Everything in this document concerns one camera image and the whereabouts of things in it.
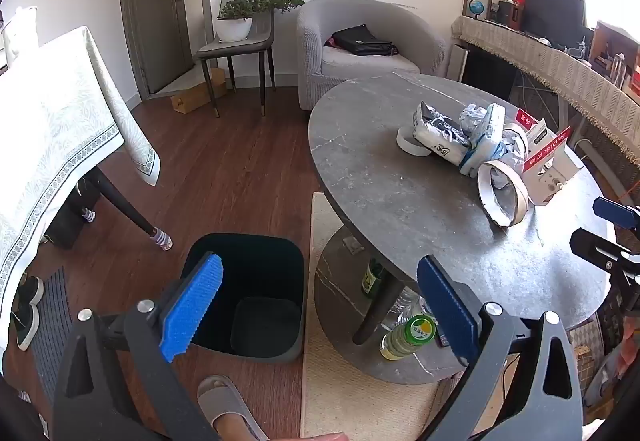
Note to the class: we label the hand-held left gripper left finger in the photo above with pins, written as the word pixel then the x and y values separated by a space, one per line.
pixel 192 306

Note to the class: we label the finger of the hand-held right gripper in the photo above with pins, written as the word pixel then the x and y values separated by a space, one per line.
pixel 600 248
pixel 612 211

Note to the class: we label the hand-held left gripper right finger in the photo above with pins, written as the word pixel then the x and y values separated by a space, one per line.
pixel 447 311

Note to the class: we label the dark green trash bin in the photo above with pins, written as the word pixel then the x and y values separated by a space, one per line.
pixel 260 281

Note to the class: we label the white red cardboard box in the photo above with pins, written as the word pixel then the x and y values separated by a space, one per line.
pixel 552 168

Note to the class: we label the clear plastic bottle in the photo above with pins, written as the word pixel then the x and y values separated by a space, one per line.
pixel 410 306

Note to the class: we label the bottle with green yellow cap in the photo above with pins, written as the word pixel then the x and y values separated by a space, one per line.
pixel 400 343

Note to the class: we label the striped table leg sock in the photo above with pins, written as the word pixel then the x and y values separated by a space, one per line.
pixel 88 214
pixel 161 239

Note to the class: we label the grey slipper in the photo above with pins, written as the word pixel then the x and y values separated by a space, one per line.
pixel 220 398

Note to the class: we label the large beige tape roll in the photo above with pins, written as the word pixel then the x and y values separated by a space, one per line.
pixel 500 208

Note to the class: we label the crumpled clear plastic wrapper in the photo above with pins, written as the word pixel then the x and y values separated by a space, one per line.
pixel 512 146

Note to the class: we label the round grey marble table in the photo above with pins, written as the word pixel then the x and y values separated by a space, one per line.
pixel 400 201

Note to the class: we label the small white red box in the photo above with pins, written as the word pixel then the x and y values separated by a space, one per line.
pixel 530 123

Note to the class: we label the black table leg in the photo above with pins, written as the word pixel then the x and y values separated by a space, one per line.
pixel 122 201

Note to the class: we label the beige rug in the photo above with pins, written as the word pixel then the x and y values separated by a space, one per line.
pixel 340 396

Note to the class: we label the grey striped door mat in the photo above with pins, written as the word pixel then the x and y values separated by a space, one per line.
pixel 52 331

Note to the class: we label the blue white packet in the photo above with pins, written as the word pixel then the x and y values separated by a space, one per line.
pixel 487 141

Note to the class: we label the sideboard with lace cloth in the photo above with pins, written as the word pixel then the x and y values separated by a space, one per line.
pixel 550 61

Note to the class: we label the black shoe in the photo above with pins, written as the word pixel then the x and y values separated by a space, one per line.
pixel 27 316

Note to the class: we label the small white tape roll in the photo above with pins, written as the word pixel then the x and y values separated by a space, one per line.
pixel 400 141

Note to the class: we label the silver white tissue pack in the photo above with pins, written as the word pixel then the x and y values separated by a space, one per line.
pixel 435 133

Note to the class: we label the flat cardboard box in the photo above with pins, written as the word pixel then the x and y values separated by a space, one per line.
pixel 192 101

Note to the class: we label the black monitor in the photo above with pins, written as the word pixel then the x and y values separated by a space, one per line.
pixel 552 13

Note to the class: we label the brown red box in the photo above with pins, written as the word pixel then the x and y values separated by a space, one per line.
pixel 507 13

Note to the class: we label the table with white cloth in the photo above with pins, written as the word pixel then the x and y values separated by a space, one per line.
pixel 50 121

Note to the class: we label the small blue globe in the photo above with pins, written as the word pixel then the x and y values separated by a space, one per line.
pixel 476 7

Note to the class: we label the grey armchair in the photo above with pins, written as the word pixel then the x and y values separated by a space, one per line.
pixel 370 68

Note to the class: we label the grey dining chair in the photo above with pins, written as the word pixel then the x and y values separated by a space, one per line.
pixel 250 49

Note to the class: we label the potted plant in white pot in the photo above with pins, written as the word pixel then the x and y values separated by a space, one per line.
pixel 234 28

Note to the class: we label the black bag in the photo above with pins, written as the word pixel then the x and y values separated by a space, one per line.
pixel 360 41

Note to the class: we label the grey door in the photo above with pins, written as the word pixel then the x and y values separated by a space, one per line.
pixel 150 21

